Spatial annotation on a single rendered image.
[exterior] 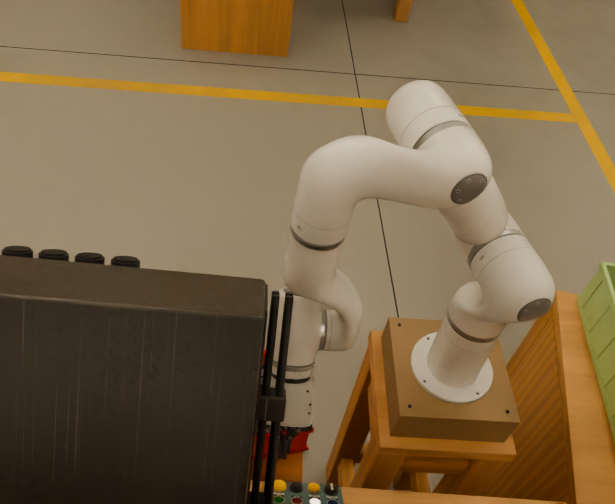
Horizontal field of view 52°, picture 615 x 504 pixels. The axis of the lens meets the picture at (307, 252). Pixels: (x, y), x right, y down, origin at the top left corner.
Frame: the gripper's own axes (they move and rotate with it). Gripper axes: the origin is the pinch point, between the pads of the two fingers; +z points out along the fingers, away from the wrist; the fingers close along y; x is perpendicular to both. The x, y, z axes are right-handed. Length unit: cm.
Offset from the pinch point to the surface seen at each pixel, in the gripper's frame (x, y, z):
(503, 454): -16, -52, 7
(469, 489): -29, -51, 25
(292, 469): -15.1, -3.9, 14.2
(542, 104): -291, -161, -82
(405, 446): -16.3, -28.8, 7.2
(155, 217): -184, 57, -7
